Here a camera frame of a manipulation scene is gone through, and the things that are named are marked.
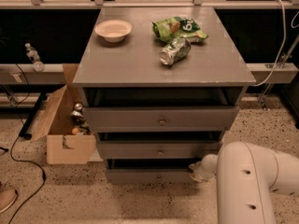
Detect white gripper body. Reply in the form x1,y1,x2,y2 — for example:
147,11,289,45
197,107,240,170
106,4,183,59
193,154,218,181

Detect grey bottom drawer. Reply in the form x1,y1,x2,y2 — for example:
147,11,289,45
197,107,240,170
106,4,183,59
106,159,198,184

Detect grey drawer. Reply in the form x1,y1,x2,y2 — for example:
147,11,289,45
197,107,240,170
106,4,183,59
97,141,222,159
106,159,198,184
83,106,239,133

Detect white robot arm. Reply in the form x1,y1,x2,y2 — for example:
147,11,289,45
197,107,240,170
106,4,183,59
189,142,299,224

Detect grey middle drawer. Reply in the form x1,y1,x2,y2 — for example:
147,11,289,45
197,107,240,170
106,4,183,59
97,141,222,159

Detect grey drawer cabinet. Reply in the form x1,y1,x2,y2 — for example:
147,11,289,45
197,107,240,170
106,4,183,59
72,6,257,185

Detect grey top drawer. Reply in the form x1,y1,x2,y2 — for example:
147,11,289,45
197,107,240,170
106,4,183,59
83,106,239,133

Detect items inside cardboard box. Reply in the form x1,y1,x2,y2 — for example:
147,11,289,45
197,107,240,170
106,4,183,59
71,103,90,135

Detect crushed green soda can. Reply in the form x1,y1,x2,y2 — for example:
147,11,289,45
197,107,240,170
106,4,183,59
159,37,191,66

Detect cardboard box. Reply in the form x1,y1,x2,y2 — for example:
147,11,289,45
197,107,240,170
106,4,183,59
32,63,96,164

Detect green chip bag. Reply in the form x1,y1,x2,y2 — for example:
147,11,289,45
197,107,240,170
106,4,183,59
152,16,208,43

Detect white bowl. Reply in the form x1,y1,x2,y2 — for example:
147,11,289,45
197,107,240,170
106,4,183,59
94,20,132,43

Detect black metal leg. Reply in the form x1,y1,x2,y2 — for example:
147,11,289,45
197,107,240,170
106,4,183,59
19,92,47,140

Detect clear plastic water bottle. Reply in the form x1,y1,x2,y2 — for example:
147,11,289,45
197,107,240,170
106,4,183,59
25,43,45,72

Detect shoe at left edge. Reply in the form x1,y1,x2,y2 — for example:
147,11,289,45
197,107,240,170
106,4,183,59
0,189,18,213

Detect black floor cable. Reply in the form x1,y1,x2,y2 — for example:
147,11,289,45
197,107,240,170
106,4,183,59
7,63,47,224

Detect white hanging cable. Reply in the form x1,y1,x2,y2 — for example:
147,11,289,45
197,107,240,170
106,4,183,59
251,0,287,88

